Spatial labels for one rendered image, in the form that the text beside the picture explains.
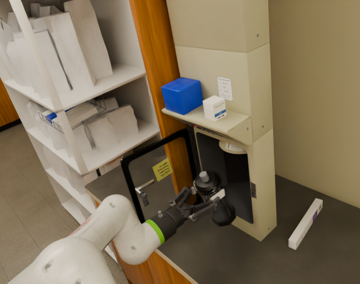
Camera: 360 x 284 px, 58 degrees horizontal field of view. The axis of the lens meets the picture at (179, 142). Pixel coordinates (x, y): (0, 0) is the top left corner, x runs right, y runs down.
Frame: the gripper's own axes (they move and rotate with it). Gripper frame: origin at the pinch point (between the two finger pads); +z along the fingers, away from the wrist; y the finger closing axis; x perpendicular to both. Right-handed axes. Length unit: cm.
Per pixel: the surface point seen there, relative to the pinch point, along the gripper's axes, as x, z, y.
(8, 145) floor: 121, -8, 425
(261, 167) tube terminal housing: -8.0, 13.4, -13.7
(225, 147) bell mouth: -12.1, 12.0, 1.5
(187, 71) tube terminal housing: -40.9, 10.1, 13.7
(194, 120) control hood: -29.7, -1.0, 1.0
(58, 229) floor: 121, -29, 190
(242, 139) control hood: -24.0, 5.1, -13.7
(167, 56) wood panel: -46, 10, 23
